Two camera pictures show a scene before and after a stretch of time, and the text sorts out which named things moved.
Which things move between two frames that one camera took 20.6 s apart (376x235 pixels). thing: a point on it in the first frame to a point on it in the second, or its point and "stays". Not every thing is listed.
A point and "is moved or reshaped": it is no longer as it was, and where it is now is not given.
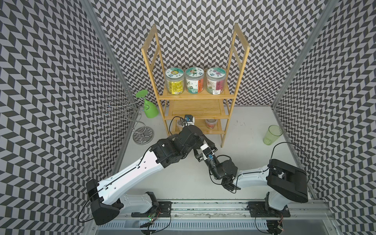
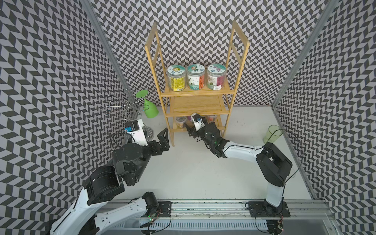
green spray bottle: x=150 y=110 stays
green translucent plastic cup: x=272 y=134 stays
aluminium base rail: x=307 y=218 stays
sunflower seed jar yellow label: x=175 y=77 stays
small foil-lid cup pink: x=210 y=123 is moved or reshaped
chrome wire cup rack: x=131 y=108 stays
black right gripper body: x=213 y=163 to x=201 y=133
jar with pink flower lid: x=215 y=81 is moved or reshaped
